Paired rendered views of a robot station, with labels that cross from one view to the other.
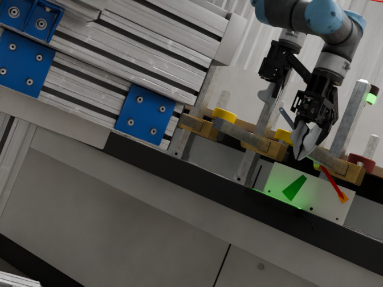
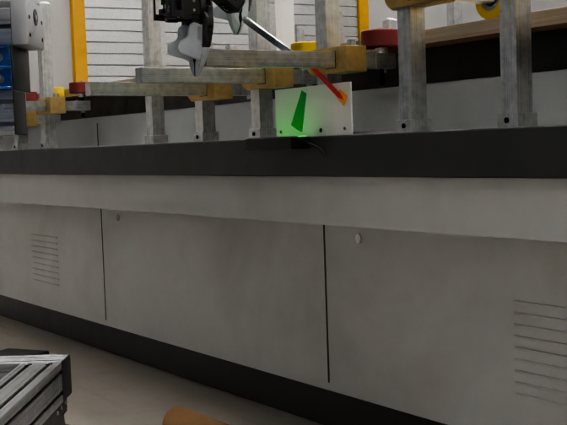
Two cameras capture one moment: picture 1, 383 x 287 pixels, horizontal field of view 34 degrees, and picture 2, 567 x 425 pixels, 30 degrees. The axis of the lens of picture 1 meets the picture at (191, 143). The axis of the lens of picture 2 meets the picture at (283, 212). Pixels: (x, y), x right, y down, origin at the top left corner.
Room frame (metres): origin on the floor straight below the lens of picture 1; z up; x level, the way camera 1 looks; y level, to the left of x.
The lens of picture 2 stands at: (-0.23, -1.11, 0.68)
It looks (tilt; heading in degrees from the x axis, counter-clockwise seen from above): 4 degrees down; 22
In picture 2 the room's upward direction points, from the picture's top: 2 degrees counter-clockwise
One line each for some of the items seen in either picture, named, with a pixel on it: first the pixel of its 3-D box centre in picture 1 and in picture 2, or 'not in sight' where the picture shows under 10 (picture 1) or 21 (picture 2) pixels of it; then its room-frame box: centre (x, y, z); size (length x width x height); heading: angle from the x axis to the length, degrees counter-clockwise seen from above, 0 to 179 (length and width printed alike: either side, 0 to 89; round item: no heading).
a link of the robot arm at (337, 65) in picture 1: (333, 68); not in sight; (1.46, -0.24, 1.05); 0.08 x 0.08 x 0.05
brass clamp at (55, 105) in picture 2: not in sight; (50, 106); (2.58, 0.83, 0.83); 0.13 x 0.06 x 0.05; 56
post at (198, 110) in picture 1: (200, 103); (202, 58); (2.04, 0.02, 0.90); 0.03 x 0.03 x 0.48; 56
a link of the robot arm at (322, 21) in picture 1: (321, 19); not in sight; (1.39, -0.17, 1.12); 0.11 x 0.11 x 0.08; 54
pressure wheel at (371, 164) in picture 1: (356, 173); (381, 56); (1.82, -0.48, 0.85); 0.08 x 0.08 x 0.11
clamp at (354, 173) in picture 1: (339, 168); (337, 61); (1.75, -0.41, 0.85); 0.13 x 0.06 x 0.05; 56
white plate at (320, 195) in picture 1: (306, 192); (311, 110); (1.76, -0.36, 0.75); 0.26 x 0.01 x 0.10; 56
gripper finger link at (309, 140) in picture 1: (307, 142); (191, 49); (1.45, -0.25, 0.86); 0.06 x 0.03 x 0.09; 146
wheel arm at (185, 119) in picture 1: (186, 121); (176, 89); (1.94, 0.04, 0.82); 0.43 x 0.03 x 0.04; 146
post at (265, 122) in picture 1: (264, 125); (260, 50); (1.90, -0.19, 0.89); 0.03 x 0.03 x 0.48; 56
